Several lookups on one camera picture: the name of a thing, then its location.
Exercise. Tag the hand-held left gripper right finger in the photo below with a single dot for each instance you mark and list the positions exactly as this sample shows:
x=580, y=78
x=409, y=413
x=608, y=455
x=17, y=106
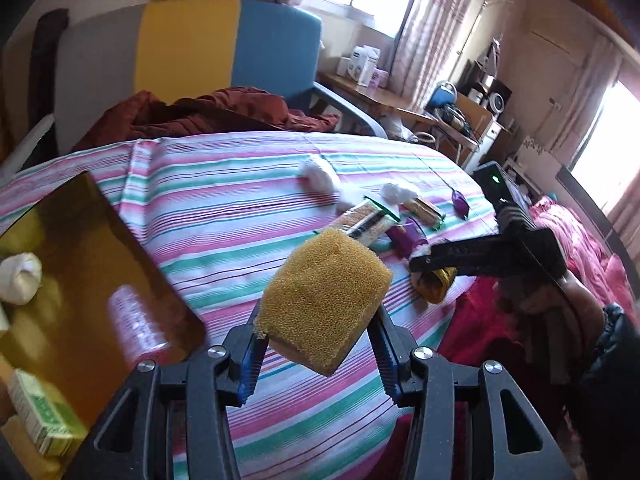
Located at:
x=392, y=372

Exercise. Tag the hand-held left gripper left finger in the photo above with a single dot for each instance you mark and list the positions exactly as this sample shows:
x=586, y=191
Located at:
x=250, y=370

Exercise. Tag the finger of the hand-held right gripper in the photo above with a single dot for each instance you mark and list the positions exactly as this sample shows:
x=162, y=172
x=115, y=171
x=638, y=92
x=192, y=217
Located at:
x=460, y=257

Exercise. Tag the gold foil packet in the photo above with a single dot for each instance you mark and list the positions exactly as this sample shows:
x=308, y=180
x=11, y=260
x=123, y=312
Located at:
x=437, y=285

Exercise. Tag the purple snack packet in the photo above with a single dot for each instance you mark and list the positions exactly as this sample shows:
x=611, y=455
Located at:
x=406, y=237

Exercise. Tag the clear snack bar packet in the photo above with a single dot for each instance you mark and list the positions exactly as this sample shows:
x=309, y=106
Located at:
x=367, y=222

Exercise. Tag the yellow sponge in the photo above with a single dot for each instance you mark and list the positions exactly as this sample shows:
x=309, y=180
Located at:
x=325, y=290

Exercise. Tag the gold tin box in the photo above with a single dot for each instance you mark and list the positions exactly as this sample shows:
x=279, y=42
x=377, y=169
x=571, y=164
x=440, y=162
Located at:
x=90, y=260

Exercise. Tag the green white small box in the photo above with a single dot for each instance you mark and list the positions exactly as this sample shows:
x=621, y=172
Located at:
x=45, y=410

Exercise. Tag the white cotton ball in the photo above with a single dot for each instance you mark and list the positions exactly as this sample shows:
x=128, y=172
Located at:
x=317, y=172
x=17, y=277
x=400, y=192

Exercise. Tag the person's right forearm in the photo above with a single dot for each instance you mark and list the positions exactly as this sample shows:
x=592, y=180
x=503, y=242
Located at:
x=615, y=385

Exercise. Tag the person's right hand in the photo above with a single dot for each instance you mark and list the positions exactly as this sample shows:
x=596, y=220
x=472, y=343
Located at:
x=560, y=305

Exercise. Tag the small purple wrapper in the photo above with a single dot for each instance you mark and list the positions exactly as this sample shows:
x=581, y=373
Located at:
x=460, y=202

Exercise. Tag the pink quilt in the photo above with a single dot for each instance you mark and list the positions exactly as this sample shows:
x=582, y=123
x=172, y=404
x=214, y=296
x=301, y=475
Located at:
x=585, y=260

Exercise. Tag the small snack bar packet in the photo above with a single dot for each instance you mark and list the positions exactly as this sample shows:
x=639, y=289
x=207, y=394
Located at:
x=425, y=210

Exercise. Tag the red cloth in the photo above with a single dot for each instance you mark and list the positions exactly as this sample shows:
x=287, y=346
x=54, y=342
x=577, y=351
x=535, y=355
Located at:
x=475, y=320

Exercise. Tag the silver black stereo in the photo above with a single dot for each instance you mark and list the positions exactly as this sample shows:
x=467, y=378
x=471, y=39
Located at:
x=496, y=94

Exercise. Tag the striped bedsheet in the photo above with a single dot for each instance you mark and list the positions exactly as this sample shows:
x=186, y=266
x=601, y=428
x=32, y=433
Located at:
x=225, y=210

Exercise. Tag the blue round bag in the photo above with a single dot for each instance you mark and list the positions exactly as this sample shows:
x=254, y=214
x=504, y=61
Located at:
x=442, y=95

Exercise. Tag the wooden desk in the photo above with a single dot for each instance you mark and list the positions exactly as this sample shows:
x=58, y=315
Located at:
x=380, y=102

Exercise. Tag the pink small box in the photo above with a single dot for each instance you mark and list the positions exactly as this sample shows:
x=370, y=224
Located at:
x=380, y=78

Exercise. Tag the white carton box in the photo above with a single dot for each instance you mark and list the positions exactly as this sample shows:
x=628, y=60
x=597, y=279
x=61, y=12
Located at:
x=364, y=65

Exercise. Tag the dark red garment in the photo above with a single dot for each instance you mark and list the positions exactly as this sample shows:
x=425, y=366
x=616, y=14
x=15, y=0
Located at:
x=200, y=115

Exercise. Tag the white foam board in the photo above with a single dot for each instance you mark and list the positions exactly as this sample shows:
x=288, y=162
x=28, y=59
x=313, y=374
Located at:
x=30, y=145

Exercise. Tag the grey yellow blue chair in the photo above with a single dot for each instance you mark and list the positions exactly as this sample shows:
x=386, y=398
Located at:
x=185, y=45

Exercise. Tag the black rolled mat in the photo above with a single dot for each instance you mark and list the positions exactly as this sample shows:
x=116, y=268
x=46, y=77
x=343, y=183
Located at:
x=45, y=60

